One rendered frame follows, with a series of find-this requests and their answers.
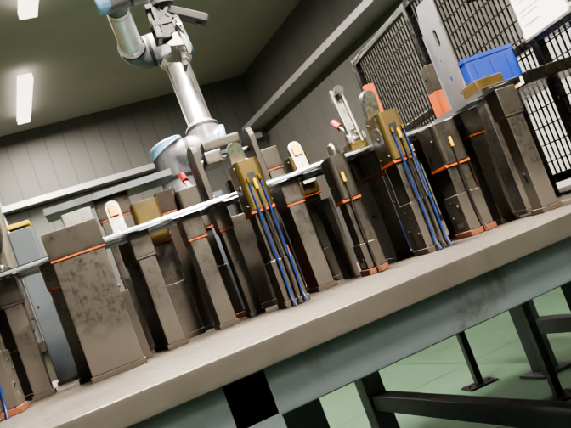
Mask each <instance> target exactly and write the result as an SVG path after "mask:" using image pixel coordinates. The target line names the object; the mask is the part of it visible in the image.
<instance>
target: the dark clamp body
mask: <svg viewBox="0 0 571 428"><path fill-rule="evenodd" d="M174 197H175V199H176V201H177V204H178V210H179V211H181V210H183V209H186V208H189V207H191V206H196V205H199V204H201V203H204V202H205V201H204V199H203V196H202V194H201V190H200V188H199V185H195V186H192V187H189V188H186V189H182V190H179V191H178V192H176V193H175V194H174ZM201 218H202V220H203V222H204V225H205V228H206V231H207V239H208V242H209V244H210V246H211V249H212V253H213V255H214V258H215V261H216V263H217V265H218V269H219V272H220V274H221V277H222V279H223V283H224V285H225V288H226V290H227V293H228V295H229V299H230V302H231V304H232V307H233V309H234V311H235V316H236V318H243V317H245V316H246V311H244V309H243V306H242V304H241V302H240V298H239V296H238V292H237V290H236V288H235V284H234V281H233V279H232V277H231V274H230V271H229V268H228V265H227V263H224V260H223V257H222V254H221V251H220V249H219V247H218V242H217V241H216V238H215V235H214V232H213V231H212V228H213V225H212V221H211V218H210V216H209V214H207V215H205V216H202V217H201Z"/></svg>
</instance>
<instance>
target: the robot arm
mask: <svg viewBox="0 0 571 428"><path fill-rule="evenodd" d="M94 2H95V4H96V7H97V10H98V11H99V14H100V15H107V17H108V19H109V22H110V25H111V27H112V30H113V31H114V34H115V36H116V40H117V41H118V43H117V49H118V52H119V54H120V55H121V57H122V58H123V59H124V60H125V61H126V62H127V63H129V64H130V65H133V66H136V67H138V68H144V69H149V68H153V67H156V66H158V65H160V66H161V68H162V69H163V70H165V71H167V72H168V75H169V77H170V79H171V82H172V85H173V88H174V91H175V93H176V95H177V98H178V102H179V103H180V106H181V109H182V111H183V113H184V117H185V120H186V122H187V124H188V129H187V130H186V134H187V137H185V138H181V137H180V136H179V135H174V136H171V137H169V138H166V139H164V140H162V141H160V142H159V143H158V144H156V145H155V146H154V147H153V148H152V150H151V152H150V153H151V156H152V160H153V164H154V165H155V169H156V171H157V172H161V171H164V170H166V169H170V170H171V173H172V177H171V180H170V183H168V184H165V185H162V187H163V190H166V189H172V191H173V194H175V193H176V192H178V191H179V190H182V189H186V188H188V187H187V186H186V185H185V184H183V183H182V181H181V180H180V178H179V177H178V174H179V173H180V172H183V173H184V174H185V175H186V177H187V178H188V179H189V183H190V184H191V185H194V186H195V185H196V182H195V179H194V176H193V174H192V171H191V169H190V166H189V162H188V158H187V149H188V147H189V146H191V145H194V146H195V148H196V150H197V152H198V155H199V157H200V159H201V157H202V153H201V149H200V146H201V143H204V142H206V141H209V140H212V139H214V138H219V137H222V136H224V135H226V133H225V129H224V126H223V125H218V122H217V121H216V120H214V119H212V118H211V116H210V113H209V111H208V108H207V106H206V102H205V100H204V98H203V96H202V93H201V90H200V87H199V85H198V82H197V80H196V78H195V74H194V72H193V70H192V67H191V65H190V62H191V60H192V54H193V53H194V49H193V46H192V44H191V42H190V40H189V37H188V35H187V33H186V31H185V29H184V26H183V24H182V23H181V21H183V22H186V23H190V24H194V25H201V26H206V23H207V20H208V14H206V13H202V12H198V11H194V10H191V9H186V8H180V7H176V6H173V0H94ZM145 2H147V3H148V4H146V5H145V6H144V11H145V14H146V17H147V19H148V21H149V24H150V29H151V30H150V31H151V33H150V34H147V35H144V36H140V35H139V33H138V30H137V27H136V25H135V23H134V20H133V16H132V13H131V10H130V7H132V6H135V5H138V4H141V3H145ZM168 9H169V13H168Z"/></svg>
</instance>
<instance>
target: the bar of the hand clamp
mask: <svg viewBox="0 0 571 428"><path fill-rule="evenodd" d="M328 95H329V98H330V100H331V102H332V104H333V107H334V109H335V111H336V114H337V116H338V118H339V120H340V122H341V124H342V127H343V129H344V132H345V133H346V135H349V136H350V138H351V140H352V142H353V144H355V142H354V139H353V136H352V134H351V131H355V133H356V134H357V135H359V140H360V139H361V141H364V138H363V136H362V134H361V132H360V130H359V127H358V125H357V123H356V121H355V119H354V117H353V114H352V112H351V110H350V108H349V106H348V103H347V101H346V99H345V97H344V95H343V87H342V86H339V85H337V86H335V87H334V89H333V91H329V93H328Z"/></svg>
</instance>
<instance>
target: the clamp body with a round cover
mask: <svg viewBox="0 0 571 428"><path fill-rule="evenodd" d="M158 202H159V200H157V198H156V197H152V198H149V199H147V200H142V201H140V202H137V203H134V204H131V205H130V208H129V210H130V215H132V217H133V221H134V224H135V226H137V225H139V224H142V223H145V222H148V221H151V220H154V219H157V218H159V217H163V215H162V212H161V208H160V206H159V203H158ZM170 234H171V233H170V232H169V231H168V228H166V229H163V230H161V231H158V232H155V233H153V234H150V237H151V239H152V242H153V245H154V247H155V252H156V255H155V256H156V259H157V261H158V263H159V266H160V269H161V273H162V275H163V278H164V280H165V283H166V285H167V289H168V292H169V294H170V297H171V299H172V304H173V305H174V308H175V311H176V314H177V315H178V320H179V322H180V324H181V327H182V330H183V332H184V336H185V338H188V339H190V338H193V337H195V336H198V335H201V334H203V333H206V330H205V328H203V326H202V324H201V320H200V317H199V315H198V312H197V307H196V306H195V304H194V301H193V298H192V296H191V294H190V291H189V287H188V285H187V282H186V279H184V278H183V275H182V273H181V271H180V268H179V265H178V262H177V259H176V257H175V254H174V252H173V249H172V245H171V241H172V238H171V236H170Z"/></svg>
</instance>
